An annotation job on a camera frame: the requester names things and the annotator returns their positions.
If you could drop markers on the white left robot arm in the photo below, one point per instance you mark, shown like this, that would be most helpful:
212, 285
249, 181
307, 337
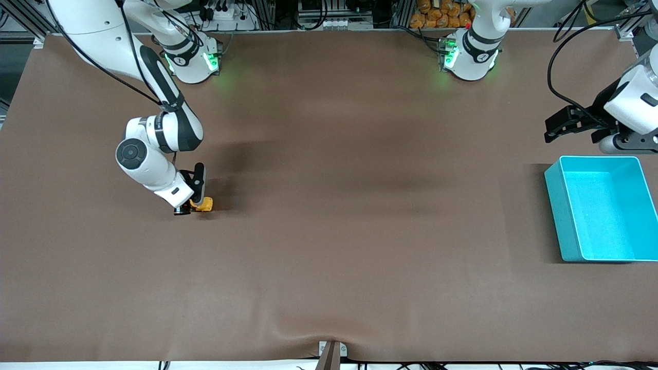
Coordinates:
475, 61

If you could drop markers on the brown table mat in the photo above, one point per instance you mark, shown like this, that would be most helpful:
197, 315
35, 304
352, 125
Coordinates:
329, 231

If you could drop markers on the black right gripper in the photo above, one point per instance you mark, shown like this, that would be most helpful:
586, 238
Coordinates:
182, 210

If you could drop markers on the yellow beetle toy car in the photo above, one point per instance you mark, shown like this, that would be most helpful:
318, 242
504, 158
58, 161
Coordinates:
205, 205

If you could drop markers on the orange snack packets pile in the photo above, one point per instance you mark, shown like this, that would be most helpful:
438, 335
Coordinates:
437, 15

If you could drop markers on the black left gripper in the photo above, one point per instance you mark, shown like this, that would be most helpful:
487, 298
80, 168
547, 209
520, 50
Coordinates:
598, 109

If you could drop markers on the metal table clamp bracket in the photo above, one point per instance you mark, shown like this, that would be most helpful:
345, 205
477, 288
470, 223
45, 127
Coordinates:
331, 355

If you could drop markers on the aluminium frame post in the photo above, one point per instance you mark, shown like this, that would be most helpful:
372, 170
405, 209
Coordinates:
629, 25
25, 25

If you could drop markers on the white power strip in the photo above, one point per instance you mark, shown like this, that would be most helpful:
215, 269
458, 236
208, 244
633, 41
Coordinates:
226, 15

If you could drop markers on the teal plastic storage bin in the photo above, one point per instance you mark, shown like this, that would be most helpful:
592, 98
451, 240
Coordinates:
601, 216

